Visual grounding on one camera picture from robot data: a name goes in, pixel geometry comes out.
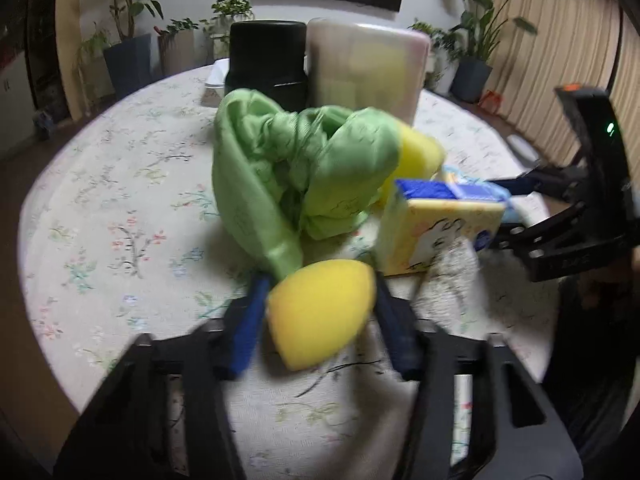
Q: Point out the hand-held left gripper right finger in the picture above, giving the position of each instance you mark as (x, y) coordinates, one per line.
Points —
(397, 335)

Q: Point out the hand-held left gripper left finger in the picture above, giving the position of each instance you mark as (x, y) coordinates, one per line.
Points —
(247, 330)

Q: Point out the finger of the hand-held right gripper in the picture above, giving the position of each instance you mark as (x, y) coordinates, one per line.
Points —
(575, 240)
(520, 184)

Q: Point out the yellow sponge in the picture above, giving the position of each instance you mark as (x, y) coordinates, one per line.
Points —
(320, 310)
(420, 152)

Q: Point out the white sock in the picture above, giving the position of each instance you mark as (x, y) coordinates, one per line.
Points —
(450, 280)

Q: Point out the yellow tissue pack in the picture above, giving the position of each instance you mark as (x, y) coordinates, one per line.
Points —
(430, 230)

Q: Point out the green cloth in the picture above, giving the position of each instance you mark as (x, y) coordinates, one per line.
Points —
(280, 175)

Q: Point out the translucent plastic container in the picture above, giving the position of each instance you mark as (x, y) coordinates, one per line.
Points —
(365, 70)

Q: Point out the white trash bin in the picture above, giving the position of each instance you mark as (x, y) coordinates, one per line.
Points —
(522, 147)

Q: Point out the red box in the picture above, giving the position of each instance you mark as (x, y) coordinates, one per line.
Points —
(492, 99)

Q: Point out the beige curtain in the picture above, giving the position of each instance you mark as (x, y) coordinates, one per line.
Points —
(560, 50)

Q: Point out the large-leaf plant in dark pot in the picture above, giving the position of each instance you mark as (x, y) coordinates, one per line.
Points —
(472, 77)

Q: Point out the small green potted plant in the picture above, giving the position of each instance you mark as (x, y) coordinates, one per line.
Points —
(440, 45)

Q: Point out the black container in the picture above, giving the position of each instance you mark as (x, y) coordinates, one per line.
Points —
(267, 55)

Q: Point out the plant in beige ribbed pot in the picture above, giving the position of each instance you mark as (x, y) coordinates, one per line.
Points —
(177, 52)

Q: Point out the tall plant in dark pot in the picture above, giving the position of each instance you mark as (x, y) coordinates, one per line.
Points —
(127, 62)

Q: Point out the small bushy potted plant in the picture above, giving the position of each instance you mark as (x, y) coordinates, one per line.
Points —
(230, 10)

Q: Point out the thin leafy plant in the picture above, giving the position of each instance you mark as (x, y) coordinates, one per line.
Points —
(92, 45)

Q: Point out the dark wooden cabinet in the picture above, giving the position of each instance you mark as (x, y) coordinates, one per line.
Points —
(40, 35)

